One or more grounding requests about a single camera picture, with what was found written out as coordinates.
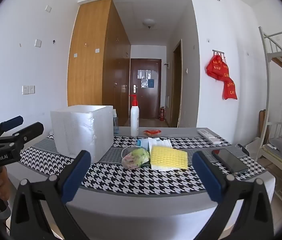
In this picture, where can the white foam box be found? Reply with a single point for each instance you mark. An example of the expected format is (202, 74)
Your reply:
(78, 130)

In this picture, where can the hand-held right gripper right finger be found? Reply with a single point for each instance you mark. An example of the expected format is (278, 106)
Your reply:
(206, 177)

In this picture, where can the yellow foam net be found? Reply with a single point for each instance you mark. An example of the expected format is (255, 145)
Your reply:
(168, 158)

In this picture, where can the white pump bottle red cap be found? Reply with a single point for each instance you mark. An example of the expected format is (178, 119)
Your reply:
(134, 122)

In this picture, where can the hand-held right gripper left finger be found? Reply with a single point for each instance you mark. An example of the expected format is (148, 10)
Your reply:
(76, 177)

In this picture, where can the wooden side doorway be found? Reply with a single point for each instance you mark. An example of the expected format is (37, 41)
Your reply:
(177, 85)

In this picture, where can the round ceiling lamp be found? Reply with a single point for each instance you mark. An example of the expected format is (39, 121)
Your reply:
(149, 23)

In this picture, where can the green floral cloth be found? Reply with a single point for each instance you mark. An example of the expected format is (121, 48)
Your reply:
(136, 158)

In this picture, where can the blue spray bottle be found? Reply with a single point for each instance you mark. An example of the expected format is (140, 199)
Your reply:
(116, 126)

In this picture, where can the metal wall hook rack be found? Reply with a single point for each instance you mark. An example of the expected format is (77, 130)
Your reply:
(218, 52)

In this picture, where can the red snack packet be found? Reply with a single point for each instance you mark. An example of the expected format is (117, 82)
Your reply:
(152, 132)

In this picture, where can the person's left hand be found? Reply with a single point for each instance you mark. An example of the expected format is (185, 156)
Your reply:
(1, 185)

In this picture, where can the dark brown door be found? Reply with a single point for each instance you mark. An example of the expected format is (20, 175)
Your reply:
(151, 100)

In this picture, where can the white remote control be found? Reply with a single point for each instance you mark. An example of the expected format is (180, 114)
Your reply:
(208, 135)

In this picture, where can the red fire extinguisher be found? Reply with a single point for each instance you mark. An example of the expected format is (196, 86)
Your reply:
(162, 113)

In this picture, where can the black table clip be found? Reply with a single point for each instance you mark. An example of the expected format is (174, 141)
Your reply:
(243, 150)

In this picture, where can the black smartphone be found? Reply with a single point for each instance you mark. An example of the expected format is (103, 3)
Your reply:
(231, 161)

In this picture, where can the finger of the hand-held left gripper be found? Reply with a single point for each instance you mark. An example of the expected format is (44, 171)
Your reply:
(12, 122)
(28, 132)

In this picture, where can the wooden wardrobe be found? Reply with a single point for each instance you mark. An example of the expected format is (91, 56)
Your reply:
(88, 55)

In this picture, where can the small white wall plate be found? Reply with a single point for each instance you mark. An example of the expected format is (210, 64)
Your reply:
(48, 8)

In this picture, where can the houndstooth table cloth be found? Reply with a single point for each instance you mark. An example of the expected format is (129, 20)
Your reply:
(111, 177)

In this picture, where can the white paper tissue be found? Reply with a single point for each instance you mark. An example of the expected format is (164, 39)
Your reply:
(161, 142)

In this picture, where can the white double wall socket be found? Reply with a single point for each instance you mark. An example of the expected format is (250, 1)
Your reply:
(28, 89)

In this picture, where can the blue face mask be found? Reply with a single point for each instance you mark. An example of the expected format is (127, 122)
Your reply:
(143, 143)

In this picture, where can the red hanging bags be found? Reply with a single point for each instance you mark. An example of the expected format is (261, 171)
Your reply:
(218, 68)

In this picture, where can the leaning wooden boards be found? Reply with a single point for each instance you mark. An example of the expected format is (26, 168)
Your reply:
(264, 130)

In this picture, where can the white wall switch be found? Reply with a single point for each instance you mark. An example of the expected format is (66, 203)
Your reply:
(38, 43)

